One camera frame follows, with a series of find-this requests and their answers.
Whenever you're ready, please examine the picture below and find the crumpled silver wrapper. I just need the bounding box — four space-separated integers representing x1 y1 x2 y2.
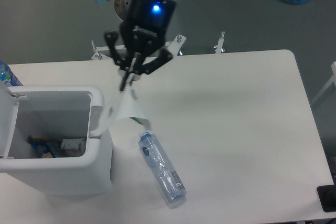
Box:
61 138 86 157

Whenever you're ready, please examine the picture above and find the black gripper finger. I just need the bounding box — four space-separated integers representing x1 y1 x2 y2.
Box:
129 48 173 85
104 31 135 91

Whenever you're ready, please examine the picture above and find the black device at table edge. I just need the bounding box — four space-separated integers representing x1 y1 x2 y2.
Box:
317 185 335 212

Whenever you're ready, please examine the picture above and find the blue labelled bottle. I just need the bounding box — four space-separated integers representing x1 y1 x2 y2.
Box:
1 61 23 87

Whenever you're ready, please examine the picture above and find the white frame at right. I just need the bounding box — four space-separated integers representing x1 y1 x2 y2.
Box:
311 61 335 108

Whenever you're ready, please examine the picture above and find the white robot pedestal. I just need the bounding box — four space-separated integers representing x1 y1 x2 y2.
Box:
90 0 227 61

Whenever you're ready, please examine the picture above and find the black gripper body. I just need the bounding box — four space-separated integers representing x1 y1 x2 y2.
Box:
120 0 176 56

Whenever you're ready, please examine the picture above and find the blue snack wrapper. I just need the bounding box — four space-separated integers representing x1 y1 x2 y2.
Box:
28 135 57 158

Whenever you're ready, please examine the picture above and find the white trash can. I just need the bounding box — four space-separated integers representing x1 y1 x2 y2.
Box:
1 84 113 195

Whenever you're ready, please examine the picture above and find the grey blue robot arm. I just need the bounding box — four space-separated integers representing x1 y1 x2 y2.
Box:
97 0 178 91

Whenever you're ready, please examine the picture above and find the clear plastic water bottle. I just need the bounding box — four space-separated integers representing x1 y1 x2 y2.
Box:
138 131 187 204

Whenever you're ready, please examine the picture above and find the clear plastic bag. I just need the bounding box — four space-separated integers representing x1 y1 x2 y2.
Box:
89 85 152 136

